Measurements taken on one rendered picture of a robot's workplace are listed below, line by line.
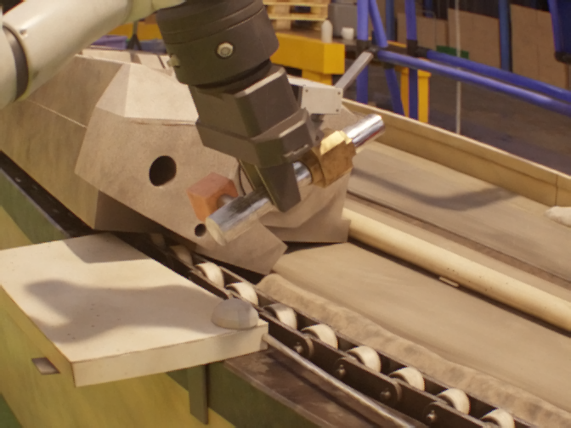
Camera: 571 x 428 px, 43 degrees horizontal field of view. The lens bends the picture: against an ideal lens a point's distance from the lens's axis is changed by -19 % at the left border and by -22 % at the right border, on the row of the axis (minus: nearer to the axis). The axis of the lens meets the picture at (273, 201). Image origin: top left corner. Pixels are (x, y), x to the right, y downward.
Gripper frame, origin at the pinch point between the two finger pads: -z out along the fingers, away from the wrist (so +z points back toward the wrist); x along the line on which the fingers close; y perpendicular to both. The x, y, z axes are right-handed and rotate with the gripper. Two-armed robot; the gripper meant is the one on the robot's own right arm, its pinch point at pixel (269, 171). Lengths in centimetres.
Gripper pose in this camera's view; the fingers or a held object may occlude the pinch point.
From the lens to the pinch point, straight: 74.9
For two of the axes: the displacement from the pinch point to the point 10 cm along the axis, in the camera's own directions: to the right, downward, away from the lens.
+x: -5.7, -2.5, 7.8
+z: -3.1, -8.2, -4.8
